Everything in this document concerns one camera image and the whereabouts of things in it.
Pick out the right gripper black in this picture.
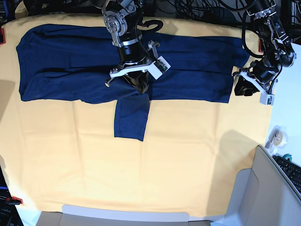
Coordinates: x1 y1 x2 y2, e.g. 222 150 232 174
105 41 160 94

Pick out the red clamp left top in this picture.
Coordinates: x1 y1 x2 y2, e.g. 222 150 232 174
0 28 6 45

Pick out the red clamp right top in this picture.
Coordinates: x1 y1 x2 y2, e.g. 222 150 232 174
258 39 263 53

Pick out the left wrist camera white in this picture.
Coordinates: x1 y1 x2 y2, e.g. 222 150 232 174
260 93 275 105

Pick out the green tape roll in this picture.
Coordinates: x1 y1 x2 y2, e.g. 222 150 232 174
283 153 292 162

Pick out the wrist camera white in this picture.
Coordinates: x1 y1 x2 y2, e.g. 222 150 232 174
260 93 275 105
148 56 171 80

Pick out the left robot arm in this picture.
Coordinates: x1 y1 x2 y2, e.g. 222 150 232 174
234 0 296 96

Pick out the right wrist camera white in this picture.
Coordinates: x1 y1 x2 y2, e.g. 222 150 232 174
148 56 171 80

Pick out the white cardboard box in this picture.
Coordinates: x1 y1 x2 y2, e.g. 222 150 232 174
37 145 301 226

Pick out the clear tape dispenser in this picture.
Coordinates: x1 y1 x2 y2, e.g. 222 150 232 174
265 125 288 150

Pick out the yellow table cloth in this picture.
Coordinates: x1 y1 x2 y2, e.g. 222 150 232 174
0 14 272 218

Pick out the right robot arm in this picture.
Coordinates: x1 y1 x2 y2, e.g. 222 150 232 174
91 0 170 94

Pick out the dark blue long-sleeve shirt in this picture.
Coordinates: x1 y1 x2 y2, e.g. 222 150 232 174
16 24 249 141

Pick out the red clamp left bottom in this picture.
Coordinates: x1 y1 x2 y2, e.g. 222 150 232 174
4 197 23 205

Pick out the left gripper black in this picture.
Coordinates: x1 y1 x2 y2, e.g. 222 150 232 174
232 67 269 96

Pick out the black keyboard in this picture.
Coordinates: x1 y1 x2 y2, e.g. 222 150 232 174
273 156 301 193

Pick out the red clamp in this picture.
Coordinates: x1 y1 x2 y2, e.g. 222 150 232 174
258 39 263 53
0 28 6 45
4 197 23 205

